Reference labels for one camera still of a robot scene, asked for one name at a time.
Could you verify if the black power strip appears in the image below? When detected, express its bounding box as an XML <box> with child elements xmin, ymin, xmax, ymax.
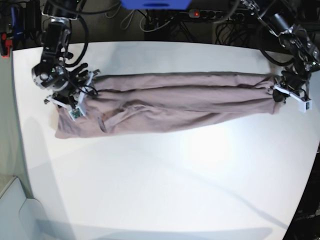
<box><xmin>188</xmin><ymin>9</ymin><xmax>245</xmax><ymax>22</ymax></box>

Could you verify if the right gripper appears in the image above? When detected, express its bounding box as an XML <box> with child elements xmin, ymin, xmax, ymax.
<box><xmin>44</xmin><ymin>63</ymin><xmax>101</xmax><ymax>113</ymax></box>

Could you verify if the grey rounded bin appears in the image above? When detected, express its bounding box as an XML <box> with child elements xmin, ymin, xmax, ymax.
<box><xmin>0</xmin><ymin>177</ymin><xmax>47</xmax><ymax>240</ymax></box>

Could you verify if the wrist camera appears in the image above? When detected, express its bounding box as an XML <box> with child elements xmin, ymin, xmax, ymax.
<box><xmin>68</xmin><ymin>106</ymin><xmax>86</xmax><ymax>122</ymax></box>
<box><xmin>298</xmin><ymin>99</ymin><xmax>313</xmax><ymax>113</ymax></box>

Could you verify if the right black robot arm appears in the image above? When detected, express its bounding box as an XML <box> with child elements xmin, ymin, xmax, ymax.
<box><xmin>31</xmin><ymin>0</ymin><xmax>100</xmax><ymax>120</ymax></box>

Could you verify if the mauve t-shirt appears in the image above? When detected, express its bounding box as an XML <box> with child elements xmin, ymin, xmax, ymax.
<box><xmin>55</xmin><ymin>72</ymin><xmax>281</xmax><ymax>139</ymax></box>

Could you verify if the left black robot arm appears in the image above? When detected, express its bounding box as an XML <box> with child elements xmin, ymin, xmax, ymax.
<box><xmin>240</xmin><ymin>0</ymin><xmax>320</xmax><ymax>103</ymax></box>

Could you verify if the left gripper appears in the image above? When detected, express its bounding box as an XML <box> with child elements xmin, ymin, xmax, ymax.
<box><xmin>267</xmin><ymin>70</ymin><xmax>311</xmax><ymax>103</ymax></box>

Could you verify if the red and black clamp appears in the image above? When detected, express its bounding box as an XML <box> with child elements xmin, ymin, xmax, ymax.
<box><xmin>0</xmin><ymin>32</ymin><xmax>13</xmax><ymax>58</ymax></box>

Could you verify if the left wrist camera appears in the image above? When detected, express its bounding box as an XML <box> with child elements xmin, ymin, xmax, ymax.
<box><xmin>298</xmin><ymin>99</ymin><xmax>313</xmax><ymax>113</ymax></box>

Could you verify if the blue plastic box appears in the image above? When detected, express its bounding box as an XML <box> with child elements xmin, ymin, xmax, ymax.
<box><xmin>120</xmin><ymin>0</ymin><xmax>191</xmax><ymax>10</ymax></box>

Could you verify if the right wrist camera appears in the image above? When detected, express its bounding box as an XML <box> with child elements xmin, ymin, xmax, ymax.
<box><xmin>68</xmin><ymin>106</ymin><xmax>86</xmax><ymax>122</ymax></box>

